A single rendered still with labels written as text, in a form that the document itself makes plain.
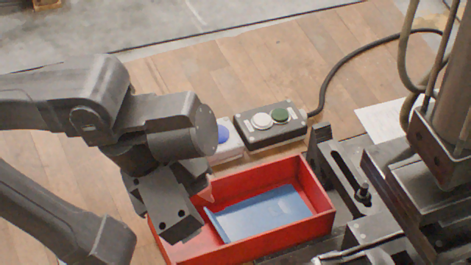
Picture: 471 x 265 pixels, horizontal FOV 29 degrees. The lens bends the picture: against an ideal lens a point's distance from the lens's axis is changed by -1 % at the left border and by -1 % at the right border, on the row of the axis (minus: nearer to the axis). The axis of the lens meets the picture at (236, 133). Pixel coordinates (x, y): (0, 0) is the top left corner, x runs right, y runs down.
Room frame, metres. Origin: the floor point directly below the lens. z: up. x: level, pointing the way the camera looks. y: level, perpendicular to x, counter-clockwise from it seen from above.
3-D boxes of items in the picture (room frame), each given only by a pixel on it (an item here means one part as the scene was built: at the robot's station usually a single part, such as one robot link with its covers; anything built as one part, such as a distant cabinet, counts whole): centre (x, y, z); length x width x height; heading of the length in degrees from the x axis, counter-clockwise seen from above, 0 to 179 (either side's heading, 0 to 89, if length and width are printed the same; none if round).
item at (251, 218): (0.83, -0.04, 0.92); 0.15 x 0.07 x 0.03; 122
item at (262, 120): (1.00, -0.04, 0.93); 0.03 x 0.03 x 0.02
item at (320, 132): (0.93, -0.14, 0.95); 0.06 x 0.03 x 0.09; 28
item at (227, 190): (0.81, -0.02, 0.93); 0.25 x 0.12 x 0.06; 118
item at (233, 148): (0.96, 0.03, 0.90); 0.07 x 0.07 x 0.06; 28
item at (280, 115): (1.02, -0.07, 0.93); 0.03 x 0.03 x 0.02
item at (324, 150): (0.87, -0.17, 0.95); 0.15 x 0.03 x 0.10; 28
